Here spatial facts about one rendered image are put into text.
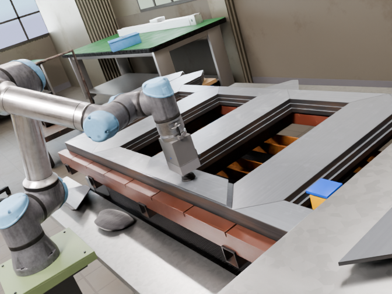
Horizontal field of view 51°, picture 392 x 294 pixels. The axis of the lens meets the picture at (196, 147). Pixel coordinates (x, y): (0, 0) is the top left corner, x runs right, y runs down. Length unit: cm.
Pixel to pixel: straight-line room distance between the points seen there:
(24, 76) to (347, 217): 101
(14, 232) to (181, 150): 60
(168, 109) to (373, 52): 295
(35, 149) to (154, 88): 51
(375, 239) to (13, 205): 111
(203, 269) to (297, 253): 64
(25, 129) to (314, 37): 324
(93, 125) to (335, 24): 321
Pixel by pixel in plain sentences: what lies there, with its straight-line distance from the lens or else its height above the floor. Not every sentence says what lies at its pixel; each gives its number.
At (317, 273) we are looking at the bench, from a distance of 54.
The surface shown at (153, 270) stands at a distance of 125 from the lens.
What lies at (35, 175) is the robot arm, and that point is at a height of 97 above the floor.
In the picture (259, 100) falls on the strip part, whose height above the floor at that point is 87.
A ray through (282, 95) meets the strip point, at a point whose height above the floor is 87.
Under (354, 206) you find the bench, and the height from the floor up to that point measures 105.
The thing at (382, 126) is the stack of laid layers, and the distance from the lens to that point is 133.
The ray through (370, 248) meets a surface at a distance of 53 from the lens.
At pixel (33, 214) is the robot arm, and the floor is 88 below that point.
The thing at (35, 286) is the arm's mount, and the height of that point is 72.
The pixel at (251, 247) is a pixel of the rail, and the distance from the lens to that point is 97.
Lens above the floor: 141
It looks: 22 degrees down
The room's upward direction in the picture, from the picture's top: 18 degrees counter-clockwise
